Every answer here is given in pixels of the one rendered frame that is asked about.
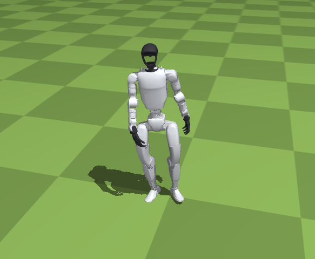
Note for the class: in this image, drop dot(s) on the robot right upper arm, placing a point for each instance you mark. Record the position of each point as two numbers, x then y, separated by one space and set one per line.
132 89

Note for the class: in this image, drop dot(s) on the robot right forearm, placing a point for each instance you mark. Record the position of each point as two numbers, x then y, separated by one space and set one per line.
132 117

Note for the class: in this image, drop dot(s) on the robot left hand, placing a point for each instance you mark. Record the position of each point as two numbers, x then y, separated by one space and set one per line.
187 124

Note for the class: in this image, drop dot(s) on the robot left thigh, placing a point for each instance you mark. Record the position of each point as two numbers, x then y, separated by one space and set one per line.
172 134

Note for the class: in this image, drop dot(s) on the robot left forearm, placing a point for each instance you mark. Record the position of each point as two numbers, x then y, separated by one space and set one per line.
183 108

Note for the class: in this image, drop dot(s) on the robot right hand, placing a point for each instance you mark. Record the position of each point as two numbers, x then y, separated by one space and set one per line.
136 138

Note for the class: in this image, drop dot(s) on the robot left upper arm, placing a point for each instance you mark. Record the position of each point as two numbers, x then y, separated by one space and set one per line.
172 77

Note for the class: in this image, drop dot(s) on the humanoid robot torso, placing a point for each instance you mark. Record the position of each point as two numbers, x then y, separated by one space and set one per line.
153 92

